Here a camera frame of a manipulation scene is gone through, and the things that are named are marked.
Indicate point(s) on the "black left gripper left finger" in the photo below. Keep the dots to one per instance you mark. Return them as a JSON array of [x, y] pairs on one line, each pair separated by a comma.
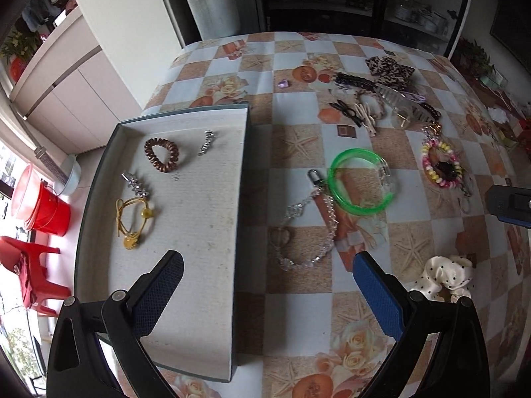
[[130, 315]]

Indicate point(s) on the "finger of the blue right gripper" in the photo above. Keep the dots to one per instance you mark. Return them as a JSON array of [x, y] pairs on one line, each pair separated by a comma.
[[515, 221]]

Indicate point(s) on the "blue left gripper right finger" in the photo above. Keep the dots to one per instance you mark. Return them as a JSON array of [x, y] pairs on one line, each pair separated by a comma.
[[398, 313]]

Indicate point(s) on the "small black claw clip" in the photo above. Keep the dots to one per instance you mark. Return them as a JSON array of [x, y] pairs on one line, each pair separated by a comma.
[[446, 170]]

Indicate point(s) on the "cream polka dot scrunchie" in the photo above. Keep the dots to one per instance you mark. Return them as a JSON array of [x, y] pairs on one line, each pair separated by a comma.
[[453, 274]]

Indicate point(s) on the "silver rhinestone hair clip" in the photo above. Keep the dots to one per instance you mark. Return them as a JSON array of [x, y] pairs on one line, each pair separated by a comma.
[[135, 184]]

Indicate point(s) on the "green plastic bangle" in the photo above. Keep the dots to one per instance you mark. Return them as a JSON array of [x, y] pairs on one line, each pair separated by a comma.
[[360, 182]]

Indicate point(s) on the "beige hair clip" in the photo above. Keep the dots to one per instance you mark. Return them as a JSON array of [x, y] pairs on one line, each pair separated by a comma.
[[364, 114]]

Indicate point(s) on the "small silver charm clip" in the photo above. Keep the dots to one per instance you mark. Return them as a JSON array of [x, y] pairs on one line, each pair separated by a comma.
[[209, 138]]

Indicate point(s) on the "red plastic chair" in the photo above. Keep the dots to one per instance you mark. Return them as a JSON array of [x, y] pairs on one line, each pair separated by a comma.
[[23, 259]]

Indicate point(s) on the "red plastic bucket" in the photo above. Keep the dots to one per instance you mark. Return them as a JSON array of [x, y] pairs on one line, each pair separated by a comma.
[[37, 206]]

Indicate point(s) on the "grey shallow tray box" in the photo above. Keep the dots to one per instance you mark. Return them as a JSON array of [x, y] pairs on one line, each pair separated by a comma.
[[193, 208]]

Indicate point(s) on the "clear large claw clip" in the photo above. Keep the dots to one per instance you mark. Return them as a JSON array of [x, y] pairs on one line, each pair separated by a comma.
[[405, 110]]

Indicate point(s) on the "green leafy plant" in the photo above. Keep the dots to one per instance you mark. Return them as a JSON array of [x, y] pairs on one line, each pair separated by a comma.
[[473, 58]]

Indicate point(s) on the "checkered floral tablecloth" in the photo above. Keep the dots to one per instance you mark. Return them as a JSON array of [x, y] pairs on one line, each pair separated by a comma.
[[309, 332]]

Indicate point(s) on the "light blue basin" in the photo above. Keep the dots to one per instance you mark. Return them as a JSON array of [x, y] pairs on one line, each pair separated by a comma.
[[72, 170]]

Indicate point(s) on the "black bow hair clip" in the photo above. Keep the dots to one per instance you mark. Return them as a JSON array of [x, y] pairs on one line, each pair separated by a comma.
[[347, 111]]

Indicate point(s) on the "leopard print scrunchie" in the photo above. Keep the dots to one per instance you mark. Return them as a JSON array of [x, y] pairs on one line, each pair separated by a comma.
[[390, 73]]

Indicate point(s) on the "black beaded barrette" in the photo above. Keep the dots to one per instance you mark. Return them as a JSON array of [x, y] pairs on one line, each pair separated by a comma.
[[347, 81]]

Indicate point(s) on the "glass display shelf cabinet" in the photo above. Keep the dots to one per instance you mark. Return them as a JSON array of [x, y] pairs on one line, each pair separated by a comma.
[[429, 25]]

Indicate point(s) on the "white low cabinet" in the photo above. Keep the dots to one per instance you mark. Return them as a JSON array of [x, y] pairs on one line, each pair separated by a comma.
[[71, 92]]

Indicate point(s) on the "potted plant red pot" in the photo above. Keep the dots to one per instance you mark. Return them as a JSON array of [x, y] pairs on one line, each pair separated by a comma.
[[19, 48]]

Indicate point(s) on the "gold chain keyring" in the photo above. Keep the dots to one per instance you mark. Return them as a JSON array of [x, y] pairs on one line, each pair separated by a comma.
[[432, 131]]

